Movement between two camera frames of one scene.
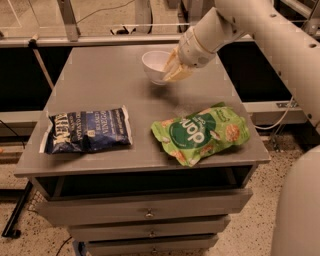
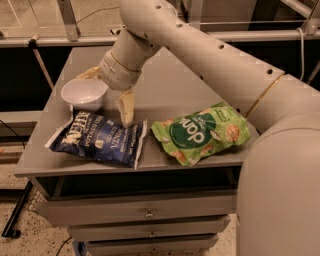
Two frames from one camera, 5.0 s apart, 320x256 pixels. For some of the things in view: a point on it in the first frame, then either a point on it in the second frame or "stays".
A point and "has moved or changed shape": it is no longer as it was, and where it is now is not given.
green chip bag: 190,137 stays
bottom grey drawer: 188,245 stays
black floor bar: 9,229 stays
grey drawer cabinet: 134,167 stays
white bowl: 154,62 -> 85,94
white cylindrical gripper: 191,52 -> 117,74
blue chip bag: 87,131 has moved or changed shape
